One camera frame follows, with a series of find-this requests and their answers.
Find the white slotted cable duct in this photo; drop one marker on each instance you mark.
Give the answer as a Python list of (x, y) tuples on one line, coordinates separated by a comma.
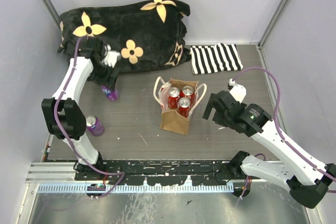
[(124, 189)]

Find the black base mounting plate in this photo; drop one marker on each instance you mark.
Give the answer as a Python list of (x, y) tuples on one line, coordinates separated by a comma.
[(161, 172)]

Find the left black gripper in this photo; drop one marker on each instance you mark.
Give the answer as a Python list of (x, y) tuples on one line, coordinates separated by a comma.
[(109, 81)]

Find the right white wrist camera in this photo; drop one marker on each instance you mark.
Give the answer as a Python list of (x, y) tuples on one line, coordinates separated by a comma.
[(236, 90)]

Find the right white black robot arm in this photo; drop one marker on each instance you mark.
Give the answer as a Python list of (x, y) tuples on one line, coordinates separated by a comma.
[(305, 178)]

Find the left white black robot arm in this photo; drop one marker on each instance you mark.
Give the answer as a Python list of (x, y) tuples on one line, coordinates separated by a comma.
[(63, 116)]

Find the brown canvas bag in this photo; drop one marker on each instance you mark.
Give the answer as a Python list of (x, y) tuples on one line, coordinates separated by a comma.
[(171, 120)]

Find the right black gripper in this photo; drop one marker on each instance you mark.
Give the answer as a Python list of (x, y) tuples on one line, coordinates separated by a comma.
[(208, 110)]

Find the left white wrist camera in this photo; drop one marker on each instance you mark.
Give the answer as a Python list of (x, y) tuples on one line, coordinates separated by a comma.
[(110, 57)]

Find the black white striped cloth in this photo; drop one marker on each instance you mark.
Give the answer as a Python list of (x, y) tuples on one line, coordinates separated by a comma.
[(216, 58)]

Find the red cola can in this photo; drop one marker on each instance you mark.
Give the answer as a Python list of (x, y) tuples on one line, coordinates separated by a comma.
[(184, 106), (173, 97), (188, 92)]

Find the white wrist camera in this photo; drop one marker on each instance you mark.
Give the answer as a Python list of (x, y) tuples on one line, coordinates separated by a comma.
[(236, 90), (110, 57)]

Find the purple soda can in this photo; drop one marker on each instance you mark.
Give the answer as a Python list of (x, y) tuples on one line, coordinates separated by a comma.
[(111, 95), (94, 126)]

